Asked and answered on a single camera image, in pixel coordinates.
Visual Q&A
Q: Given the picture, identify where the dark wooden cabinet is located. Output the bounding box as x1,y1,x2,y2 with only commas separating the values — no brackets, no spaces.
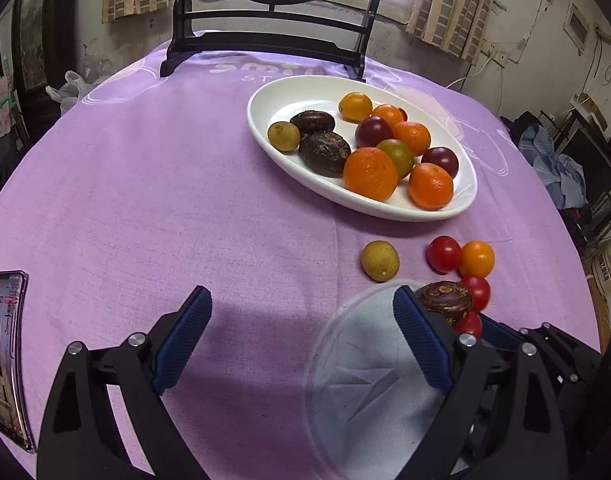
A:
10,0,81,106

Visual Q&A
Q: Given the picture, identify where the blue clothes pile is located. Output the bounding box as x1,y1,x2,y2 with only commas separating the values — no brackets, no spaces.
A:
518,125,589,211

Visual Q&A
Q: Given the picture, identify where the white wall outlet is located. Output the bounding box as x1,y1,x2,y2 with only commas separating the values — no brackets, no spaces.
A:
483,42,509,67

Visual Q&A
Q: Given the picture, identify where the large mandarin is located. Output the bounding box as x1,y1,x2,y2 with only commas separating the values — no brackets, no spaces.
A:
343,147,399,203

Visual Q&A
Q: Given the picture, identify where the cardboard box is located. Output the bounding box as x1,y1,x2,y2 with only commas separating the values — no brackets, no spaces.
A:
588,252,611,311

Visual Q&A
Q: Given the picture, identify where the smartphone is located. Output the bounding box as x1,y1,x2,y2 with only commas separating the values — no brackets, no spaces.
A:
0,270,36,453

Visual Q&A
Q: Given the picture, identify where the small smooth orange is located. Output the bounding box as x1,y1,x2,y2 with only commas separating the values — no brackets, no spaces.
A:
458,240,495,279

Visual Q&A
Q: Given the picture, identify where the white cable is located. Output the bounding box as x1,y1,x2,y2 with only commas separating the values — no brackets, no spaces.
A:
445,55,493,91

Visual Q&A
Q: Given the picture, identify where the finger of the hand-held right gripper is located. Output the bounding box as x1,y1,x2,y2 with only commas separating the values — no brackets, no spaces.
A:
480,315,523,349
519,324,604,387

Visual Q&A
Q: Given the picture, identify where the white oval plate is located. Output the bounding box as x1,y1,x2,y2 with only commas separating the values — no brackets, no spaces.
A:
247,75,479,222

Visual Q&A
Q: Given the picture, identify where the black monitor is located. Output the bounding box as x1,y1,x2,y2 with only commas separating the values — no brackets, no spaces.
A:
560,120,611,201

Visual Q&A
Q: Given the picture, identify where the green-yellow orange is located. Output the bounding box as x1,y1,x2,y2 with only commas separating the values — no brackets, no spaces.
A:
375,138,415,180

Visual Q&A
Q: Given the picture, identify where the white plastic bag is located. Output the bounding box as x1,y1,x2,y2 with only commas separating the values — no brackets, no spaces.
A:
46,71,94,116

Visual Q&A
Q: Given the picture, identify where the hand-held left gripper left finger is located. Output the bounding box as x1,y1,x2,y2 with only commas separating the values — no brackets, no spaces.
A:
36,285,214,480

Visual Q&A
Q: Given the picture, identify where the brown passion fruit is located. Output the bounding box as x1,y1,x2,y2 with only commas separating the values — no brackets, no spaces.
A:
415,281,473,326
290,110,336,136
299,131,352,176

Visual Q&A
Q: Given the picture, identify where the wall vent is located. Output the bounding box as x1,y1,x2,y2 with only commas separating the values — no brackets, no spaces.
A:
564,4,591,53

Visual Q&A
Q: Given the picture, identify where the yellow-green longan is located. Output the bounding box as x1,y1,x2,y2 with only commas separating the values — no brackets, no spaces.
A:
361,240,399,282
267,121,301,152

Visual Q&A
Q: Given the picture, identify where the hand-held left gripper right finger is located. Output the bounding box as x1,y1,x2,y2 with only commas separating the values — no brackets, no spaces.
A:
393,285,569,480

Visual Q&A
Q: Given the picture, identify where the red cherry tomato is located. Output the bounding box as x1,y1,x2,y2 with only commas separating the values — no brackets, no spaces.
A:
458,275,491,313
453,311,483,339
426,235,463,274

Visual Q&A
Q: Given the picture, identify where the large dark red plum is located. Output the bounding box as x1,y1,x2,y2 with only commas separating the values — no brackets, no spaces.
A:
354,116,393,148

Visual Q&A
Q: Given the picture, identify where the purple printed tablecloth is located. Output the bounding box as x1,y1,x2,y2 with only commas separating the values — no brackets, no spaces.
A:
0,30,602,480

